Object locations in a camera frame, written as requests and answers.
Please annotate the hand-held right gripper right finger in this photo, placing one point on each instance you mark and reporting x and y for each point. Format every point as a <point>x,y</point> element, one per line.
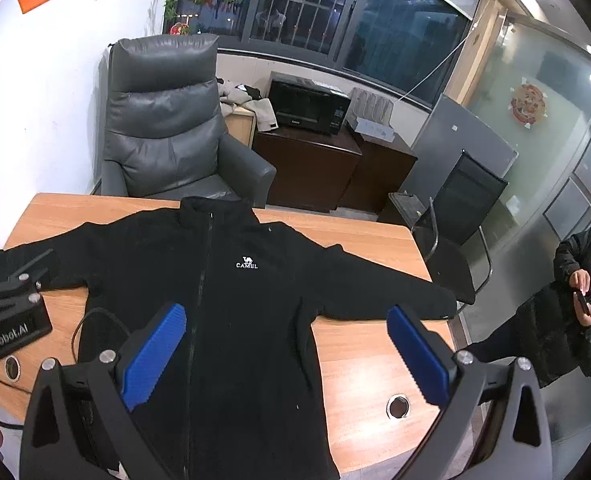
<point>420,355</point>

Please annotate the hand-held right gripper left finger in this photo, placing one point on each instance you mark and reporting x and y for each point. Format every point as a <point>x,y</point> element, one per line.
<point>153,355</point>

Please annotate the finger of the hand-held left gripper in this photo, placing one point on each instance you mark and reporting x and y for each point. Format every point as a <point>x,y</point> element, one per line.
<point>42,270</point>

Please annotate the black fleece jacket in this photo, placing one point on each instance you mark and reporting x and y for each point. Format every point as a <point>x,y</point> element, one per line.
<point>235,360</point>

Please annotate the pile of beige clothes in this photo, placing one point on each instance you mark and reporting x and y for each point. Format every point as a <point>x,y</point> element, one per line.
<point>260,107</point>

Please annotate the dark ribbed object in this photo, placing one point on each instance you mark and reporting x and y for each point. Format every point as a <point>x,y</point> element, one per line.
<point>400,207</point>

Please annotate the black office chair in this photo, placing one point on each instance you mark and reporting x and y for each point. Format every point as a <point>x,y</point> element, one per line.
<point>468,200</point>

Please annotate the dark wooden cabinet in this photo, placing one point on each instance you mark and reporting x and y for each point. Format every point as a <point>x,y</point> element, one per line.
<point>380,175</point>
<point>305,170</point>

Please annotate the grey leather armchair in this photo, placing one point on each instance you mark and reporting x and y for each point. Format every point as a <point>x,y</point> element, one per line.
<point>165,125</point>

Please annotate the grey partition panel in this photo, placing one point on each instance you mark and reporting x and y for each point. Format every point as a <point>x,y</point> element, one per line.
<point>445,135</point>

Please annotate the light wooden cabinet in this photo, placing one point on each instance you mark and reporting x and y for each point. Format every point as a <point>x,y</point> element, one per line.
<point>240,127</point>

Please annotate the grey file box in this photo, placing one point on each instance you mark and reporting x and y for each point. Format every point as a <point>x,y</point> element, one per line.
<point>373,112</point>

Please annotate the red paper-cut door decoration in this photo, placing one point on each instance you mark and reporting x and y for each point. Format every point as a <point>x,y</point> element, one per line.
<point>528,102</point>

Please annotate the black microwave oven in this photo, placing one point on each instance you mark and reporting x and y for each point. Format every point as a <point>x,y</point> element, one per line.
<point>300,105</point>

